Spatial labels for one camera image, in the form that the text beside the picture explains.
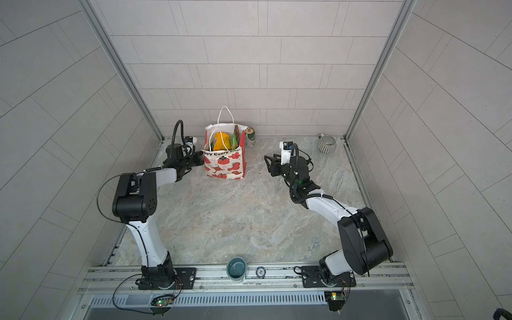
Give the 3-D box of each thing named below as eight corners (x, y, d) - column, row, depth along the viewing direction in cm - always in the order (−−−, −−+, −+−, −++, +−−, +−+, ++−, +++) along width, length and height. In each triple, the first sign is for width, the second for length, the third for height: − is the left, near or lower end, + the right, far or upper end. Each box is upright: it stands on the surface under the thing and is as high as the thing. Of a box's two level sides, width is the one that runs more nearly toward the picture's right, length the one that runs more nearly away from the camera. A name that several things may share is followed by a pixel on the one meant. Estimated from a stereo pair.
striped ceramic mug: (316, 153, 111) (318, 146, 107) (318, 139, 118) (320, 132, 113) (332, 156, 109) (335, 150, 105) (333, 142, 116) (336, 136, 112)
